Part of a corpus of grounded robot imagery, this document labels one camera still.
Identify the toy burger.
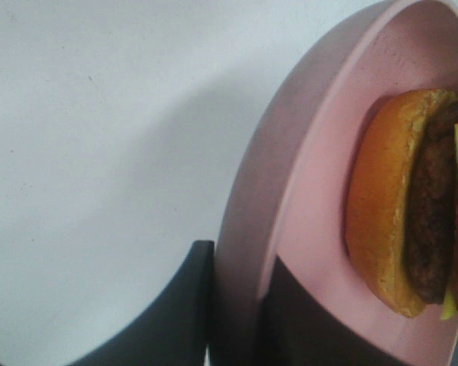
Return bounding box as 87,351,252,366
345,89,458,318

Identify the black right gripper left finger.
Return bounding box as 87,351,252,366
73,240,214,366

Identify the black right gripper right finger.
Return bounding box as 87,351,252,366
255,258,402,365

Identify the pink round plate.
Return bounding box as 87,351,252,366
209,1,458,365

